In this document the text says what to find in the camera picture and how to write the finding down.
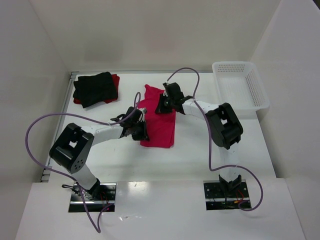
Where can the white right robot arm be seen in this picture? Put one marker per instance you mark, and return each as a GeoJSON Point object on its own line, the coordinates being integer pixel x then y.
{"type": "Point", "coordinates": [224, 129]}

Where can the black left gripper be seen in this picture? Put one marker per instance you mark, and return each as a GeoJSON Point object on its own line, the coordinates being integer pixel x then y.
{"type": "Point", "coordinates": [140, 131]}

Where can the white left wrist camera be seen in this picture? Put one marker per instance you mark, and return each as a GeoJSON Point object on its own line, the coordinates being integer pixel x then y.
{"type": "Point", "coordinates": [143, 110]}

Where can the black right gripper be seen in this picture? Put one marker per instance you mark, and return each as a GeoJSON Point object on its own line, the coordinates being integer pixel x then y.
{"type": "Point", "coordinates": [162, 105]}

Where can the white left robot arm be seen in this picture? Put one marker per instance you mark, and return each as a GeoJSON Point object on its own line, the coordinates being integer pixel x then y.
{"type": "Point", "coordinates": [73, 146]}

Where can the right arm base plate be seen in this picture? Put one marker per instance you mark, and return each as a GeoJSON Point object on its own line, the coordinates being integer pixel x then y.
{"type": "Point", "coordinates": [215, 198]}

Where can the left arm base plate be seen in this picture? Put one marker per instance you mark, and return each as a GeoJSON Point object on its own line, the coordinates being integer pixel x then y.
{"type": "Point", "coordinates": [105, 197]}

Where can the black folded t shirt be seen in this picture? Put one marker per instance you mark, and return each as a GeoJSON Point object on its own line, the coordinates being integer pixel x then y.
{"type": "Point", "coordinates": [96, 87]}

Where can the white plastic basket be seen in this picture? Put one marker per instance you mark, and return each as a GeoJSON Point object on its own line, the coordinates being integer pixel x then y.
{"type": "Point", "coordinates": [239, 84]}

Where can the pink t shirt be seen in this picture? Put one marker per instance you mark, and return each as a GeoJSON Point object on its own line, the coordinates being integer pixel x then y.
{"type": "Point", "coordinates": [160, 127]}

